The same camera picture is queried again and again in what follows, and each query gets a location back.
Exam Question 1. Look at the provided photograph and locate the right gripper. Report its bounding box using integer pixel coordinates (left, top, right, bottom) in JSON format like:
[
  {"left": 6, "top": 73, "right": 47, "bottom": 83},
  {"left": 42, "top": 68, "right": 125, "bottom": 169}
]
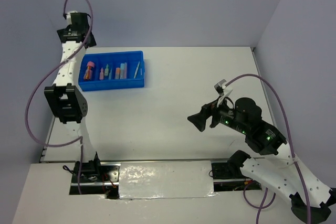
[{"left": 186, "top": 93, "right": 248, "bottom": 134}]

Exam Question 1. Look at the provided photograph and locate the pink-lidded jar of clips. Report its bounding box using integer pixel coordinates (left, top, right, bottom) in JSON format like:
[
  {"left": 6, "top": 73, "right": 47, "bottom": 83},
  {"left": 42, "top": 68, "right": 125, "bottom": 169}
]
[{"left": 83, "top": 61, "right": 95, "bottom": 81}]

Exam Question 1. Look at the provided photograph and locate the green correction tape case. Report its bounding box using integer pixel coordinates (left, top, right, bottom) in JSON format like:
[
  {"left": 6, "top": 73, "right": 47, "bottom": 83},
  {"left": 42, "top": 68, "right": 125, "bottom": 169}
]
[{"left": 104, "top": 64, "right": 109, "bottom": 77}]

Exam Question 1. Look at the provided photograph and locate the pink correction tape case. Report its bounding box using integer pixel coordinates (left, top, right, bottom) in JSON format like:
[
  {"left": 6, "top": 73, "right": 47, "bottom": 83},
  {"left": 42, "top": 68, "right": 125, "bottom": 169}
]
[{"left": 99, "top": 68, "right": 104, "bottom": 80}]

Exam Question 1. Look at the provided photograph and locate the blue correction tape case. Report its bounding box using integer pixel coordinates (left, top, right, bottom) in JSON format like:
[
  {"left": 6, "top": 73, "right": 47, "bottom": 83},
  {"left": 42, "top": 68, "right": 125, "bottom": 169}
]
[{"left": 108, "top": 69, "right": 112, "bottom": 80}]

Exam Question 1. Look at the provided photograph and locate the orange-capped highlighter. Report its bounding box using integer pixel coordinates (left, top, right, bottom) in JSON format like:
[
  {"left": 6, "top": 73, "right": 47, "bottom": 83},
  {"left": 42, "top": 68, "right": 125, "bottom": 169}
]
[{"left": 114, "top": 68, "right": 120, "bottom": 80}]

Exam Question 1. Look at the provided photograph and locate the purple highlighter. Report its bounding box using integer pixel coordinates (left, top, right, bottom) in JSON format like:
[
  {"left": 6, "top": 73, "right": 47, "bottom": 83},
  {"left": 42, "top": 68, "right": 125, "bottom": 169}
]
[{"left": 123, "top": 62, "right": 128, "bottom": 79}]

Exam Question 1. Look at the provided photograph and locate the blue-capped highlighter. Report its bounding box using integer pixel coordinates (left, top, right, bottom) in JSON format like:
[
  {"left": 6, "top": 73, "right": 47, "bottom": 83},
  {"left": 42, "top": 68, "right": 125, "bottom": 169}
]
[{"left": 120, "top": 63, "right": 124, "bottom": 79}]

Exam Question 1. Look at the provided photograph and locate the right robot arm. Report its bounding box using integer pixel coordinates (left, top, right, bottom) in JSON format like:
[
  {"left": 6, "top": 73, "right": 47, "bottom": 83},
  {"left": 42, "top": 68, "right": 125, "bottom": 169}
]
[{"left": 187, "top": 98, "right": 335, "bottom": 223}]

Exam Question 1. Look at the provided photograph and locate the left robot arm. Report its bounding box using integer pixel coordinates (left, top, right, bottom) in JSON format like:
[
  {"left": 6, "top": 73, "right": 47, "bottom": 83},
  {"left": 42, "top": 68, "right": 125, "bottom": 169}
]
[{"left": 44, "top": 11, "right": 103, "bottom": 182}]

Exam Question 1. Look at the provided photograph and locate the blue compartment tray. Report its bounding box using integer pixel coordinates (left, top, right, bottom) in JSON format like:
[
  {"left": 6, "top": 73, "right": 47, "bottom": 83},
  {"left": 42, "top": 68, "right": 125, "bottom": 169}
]
[{"left": 78, "top": 51, "right": 145, "bottom": 91}]

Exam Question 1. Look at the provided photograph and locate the silver taped cover plate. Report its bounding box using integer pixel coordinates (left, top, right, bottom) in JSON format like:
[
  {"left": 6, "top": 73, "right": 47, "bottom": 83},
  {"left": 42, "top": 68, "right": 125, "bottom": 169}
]
[{"left": 119, "top": 161, "right": 216, "bottom": 199}]

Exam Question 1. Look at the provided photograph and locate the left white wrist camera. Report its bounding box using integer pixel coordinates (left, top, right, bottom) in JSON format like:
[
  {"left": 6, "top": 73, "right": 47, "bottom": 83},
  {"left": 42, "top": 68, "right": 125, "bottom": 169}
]
[{"left": 63, "top": 11, "right": 79, "bottom": 25}]

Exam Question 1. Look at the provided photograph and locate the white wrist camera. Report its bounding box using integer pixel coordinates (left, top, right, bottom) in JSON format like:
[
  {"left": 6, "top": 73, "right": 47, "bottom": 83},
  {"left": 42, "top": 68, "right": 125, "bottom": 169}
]
[
  {"left": 214, "top": 79, "right": 233, "bottom": 107},
  {"left": 63, "top": 11, "right": 79, "bottom": 25}
]

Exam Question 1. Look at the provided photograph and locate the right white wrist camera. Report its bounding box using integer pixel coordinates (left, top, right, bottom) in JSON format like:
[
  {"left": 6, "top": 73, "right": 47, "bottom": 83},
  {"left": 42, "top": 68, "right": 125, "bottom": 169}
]
[{"left": 214, "top": 79, "right": 233, "bottom": 107}]

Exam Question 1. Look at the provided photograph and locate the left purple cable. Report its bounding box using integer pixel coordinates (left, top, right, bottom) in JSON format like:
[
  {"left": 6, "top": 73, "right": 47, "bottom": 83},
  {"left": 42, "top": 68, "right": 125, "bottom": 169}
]
[{"left": 25, "top": 0, "right": 94, "bottom": 196}]

